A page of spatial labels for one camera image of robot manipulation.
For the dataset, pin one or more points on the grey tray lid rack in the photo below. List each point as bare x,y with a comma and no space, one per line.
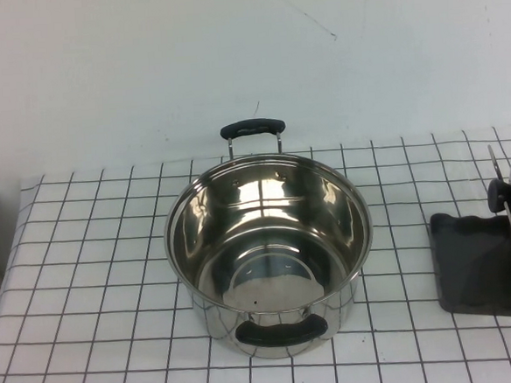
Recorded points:
471,264

